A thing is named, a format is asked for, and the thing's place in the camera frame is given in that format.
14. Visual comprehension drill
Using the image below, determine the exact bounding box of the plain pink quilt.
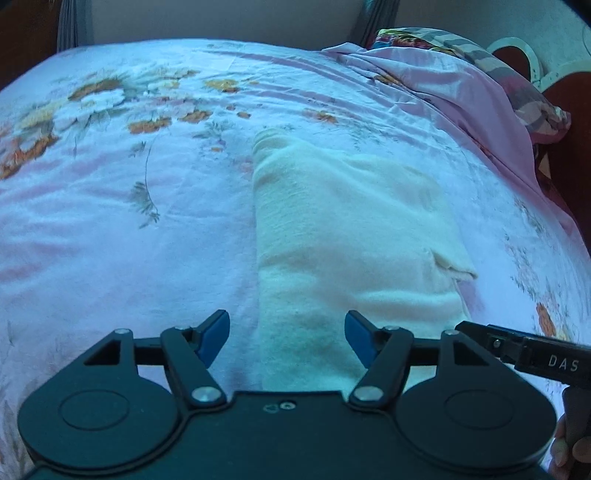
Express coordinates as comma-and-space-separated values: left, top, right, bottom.
321, 41, 579, 232

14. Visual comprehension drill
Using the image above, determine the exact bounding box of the red wooden headboard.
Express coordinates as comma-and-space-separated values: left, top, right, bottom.
487, 37, 591, 259

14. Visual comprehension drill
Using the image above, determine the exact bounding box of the pink floral bed sheet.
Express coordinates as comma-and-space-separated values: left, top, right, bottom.
0, 38, 591, 480

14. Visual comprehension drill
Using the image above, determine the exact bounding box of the white towel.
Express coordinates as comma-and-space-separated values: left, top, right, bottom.
250, 128, 479, 394

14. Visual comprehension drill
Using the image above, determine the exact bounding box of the dark wooden cabinet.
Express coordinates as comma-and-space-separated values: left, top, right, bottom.
0, 0, 62, 89

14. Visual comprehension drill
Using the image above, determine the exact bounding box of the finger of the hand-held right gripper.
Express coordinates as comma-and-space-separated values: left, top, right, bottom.
454, 321, 528, 366

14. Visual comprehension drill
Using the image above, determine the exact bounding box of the person's right hand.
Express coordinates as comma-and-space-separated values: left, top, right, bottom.
547, 414, 579, 480

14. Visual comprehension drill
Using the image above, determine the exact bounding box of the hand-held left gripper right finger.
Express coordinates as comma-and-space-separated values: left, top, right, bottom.
345, 310, 493, 412

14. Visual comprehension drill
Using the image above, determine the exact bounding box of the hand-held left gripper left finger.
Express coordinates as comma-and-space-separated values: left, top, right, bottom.
83, 309, 231, 412

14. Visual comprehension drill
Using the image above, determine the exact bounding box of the grey curtain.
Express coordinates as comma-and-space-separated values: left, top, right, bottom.
55, 0, 96, 52
351, 0, 399, 48

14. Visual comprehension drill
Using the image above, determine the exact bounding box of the colourful patterned pillow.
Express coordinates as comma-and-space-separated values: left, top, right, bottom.
369, 28, 571, 147

